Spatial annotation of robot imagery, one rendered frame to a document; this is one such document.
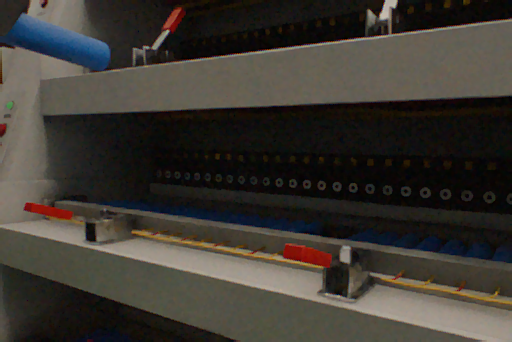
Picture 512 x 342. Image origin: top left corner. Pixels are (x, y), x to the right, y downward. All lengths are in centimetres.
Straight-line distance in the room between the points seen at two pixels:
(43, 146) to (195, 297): 35
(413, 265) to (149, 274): 22
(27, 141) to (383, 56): 46
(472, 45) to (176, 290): 28
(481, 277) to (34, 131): 54
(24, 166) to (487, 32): 53
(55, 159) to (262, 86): 36
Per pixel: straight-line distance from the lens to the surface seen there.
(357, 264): 26
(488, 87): 27
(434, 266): 28
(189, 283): 33
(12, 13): 26
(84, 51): 28
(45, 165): 62
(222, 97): 37
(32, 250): 52
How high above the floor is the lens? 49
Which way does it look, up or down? 10 degrees up
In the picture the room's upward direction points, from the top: 10 degrees clockwise
